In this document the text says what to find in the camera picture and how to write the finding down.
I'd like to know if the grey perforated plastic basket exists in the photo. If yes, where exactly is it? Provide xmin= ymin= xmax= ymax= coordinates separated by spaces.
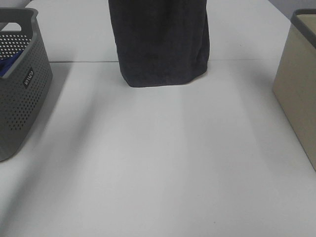
xmin=0 ymin=7 xmax=53 ymax=160

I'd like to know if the dark grey towel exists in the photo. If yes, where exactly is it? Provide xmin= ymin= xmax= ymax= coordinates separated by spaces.
xmin=108 ymin=0 xmax=210 ymax=87

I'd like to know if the blue cloth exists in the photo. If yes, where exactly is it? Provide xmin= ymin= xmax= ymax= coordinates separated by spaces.
xmin=0 ymin=53 xmax=21 ymax=77

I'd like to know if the beige storage box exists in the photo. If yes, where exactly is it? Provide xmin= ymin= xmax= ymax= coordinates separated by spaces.
xmin=273 ymin=8 xmax=316 ymax=167

